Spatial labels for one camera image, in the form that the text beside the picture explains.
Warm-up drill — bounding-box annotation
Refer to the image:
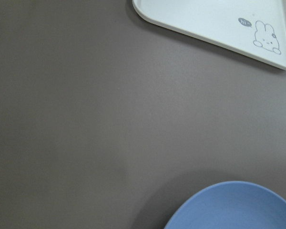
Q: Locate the cream rabbit tray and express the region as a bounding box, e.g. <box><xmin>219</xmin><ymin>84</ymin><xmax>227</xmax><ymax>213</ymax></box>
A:
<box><xmin>133</xmin><ymin>0</ymin><xmax>286</xmax><ymax>70</ymax></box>

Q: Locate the blue round plate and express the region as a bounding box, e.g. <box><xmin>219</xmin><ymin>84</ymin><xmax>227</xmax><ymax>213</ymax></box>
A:
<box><xmin>165</xmin><ymin>181</ymin><xmax>286</xmax><ymax>229</ymax></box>

